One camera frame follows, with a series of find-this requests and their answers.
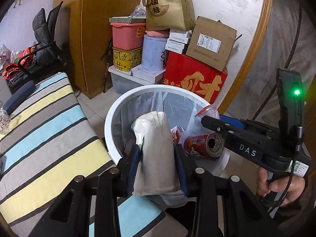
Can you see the pink plastic bin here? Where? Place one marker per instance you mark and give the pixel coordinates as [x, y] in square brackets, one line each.
[128, 36]

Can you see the clear plastic cola bottle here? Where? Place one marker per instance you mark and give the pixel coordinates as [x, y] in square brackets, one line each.
[4, 121]

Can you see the wooden wardrobe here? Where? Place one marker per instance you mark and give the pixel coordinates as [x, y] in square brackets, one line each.
[83, 32]

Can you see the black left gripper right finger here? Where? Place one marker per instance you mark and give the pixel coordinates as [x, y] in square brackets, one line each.
[243, 215]

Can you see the red plaid bag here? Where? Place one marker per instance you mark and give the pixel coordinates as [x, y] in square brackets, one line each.
[11, 69]

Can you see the yellow patterned box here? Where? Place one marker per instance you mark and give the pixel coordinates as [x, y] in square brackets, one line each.
[125, 60]

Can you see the person's right hand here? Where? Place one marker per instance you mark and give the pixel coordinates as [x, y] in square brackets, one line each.
[294, 191]

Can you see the red soda can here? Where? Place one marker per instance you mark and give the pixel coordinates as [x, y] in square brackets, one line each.
[208, 145]

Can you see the grey plastic storage box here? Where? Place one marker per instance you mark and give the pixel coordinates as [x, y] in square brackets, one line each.
[123, 82]

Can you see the lavender cylindrical container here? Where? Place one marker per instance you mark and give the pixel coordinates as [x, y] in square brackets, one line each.
[154, 54]

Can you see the brown cardboard box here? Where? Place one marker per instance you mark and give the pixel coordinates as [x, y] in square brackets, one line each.
[211, 43]

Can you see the stack of white boxes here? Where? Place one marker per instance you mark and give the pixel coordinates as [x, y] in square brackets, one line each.
[178, 41]

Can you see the black office chair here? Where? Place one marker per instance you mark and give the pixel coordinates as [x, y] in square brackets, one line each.
[47, 59]

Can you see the navy blue glasses case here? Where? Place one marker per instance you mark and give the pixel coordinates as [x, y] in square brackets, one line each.
[19, 97]

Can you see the red crushed can in bin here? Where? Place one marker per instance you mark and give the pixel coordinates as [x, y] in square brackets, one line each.
[176, 134]

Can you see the white trash bin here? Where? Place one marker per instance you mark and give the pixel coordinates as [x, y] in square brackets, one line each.
[159, 107]

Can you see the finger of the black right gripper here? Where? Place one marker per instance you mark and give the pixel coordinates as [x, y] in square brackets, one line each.
[237, 123]
[227, 131]

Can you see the striped bed sheet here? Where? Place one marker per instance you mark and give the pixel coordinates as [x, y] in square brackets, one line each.
[49, 141]

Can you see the brown paper gift bag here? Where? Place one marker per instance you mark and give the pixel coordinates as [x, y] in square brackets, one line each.
[169, 14]

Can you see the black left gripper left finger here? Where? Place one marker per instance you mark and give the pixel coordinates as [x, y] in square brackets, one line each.
[69, 215]

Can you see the red gift box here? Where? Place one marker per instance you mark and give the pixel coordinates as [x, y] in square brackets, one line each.
[194, 76]

